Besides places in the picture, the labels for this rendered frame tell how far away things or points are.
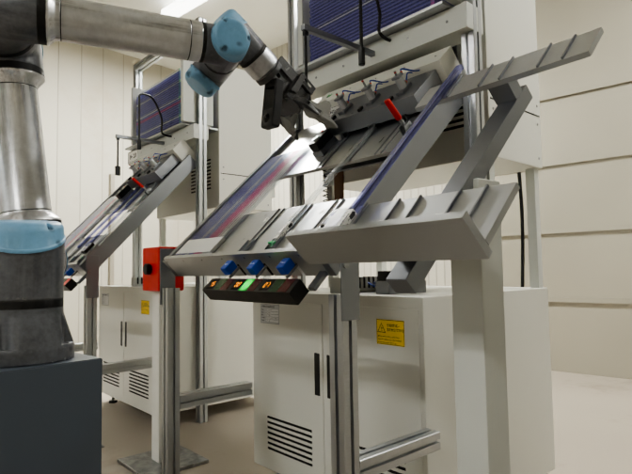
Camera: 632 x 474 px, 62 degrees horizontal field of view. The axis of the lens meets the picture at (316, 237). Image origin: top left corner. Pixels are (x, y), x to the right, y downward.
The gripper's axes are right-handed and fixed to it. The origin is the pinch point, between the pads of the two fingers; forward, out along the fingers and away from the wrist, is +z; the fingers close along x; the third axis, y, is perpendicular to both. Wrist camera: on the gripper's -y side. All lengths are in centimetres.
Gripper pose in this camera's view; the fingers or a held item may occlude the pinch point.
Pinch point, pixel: (316, 136)
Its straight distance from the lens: 134.6
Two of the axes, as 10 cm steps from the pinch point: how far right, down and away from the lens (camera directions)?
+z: 6.2, 6.0, 5.0
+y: 4.2, -8.0, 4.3
